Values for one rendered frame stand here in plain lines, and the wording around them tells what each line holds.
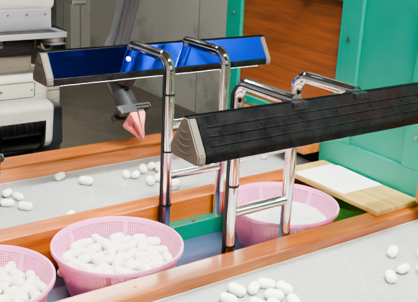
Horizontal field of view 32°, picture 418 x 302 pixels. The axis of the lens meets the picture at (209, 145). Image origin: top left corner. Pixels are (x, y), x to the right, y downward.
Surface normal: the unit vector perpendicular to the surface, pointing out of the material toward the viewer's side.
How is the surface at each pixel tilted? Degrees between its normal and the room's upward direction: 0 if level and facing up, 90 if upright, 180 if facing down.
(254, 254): 0
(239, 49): 58
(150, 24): 90
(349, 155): 90
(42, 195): 0
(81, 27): 90
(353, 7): 90
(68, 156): 0
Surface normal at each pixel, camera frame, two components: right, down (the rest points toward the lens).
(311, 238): 0.05, -0.95
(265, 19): -0.81, 0.14
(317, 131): 0.52, -0.27
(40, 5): 0.57, 0.41
